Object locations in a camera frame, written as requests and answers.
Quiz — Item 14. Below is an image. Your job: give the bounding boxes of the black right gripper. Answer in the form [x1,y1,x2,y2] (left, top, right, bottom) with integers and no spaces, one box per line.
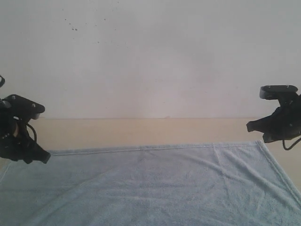
[246,95,301,143]

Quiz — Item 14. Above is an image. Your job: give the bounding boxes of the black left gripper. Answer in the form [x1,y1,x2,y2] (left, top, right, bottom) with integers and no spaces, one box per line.
[0,113,51,164]

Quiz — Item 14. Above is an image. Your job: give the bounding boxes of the light blue terry towel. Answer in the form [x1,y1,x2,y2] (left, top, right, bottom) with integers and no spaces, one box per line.
[0,141,301,226]

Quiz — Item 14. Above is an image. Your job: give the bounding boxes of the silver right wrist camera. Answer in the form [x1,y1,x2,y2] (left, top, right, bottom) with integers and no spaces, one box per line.
[259,85,298,100]

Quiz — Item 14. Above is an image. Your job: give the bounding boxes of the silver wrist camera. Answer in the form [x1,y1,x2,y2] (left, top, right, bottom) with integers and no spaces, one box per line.
[3,94,45,120]
[259,85,298,100]

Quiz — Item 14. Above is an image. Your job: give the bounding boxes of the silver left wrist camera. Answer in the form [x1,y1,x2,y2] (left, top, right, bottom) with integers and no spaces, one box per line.
[3,94,45,120]

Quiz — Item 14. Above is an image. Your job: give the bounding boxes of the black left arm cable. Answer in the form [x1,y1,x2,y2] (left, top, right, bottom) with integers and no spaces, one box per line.
[0,75,38,144]

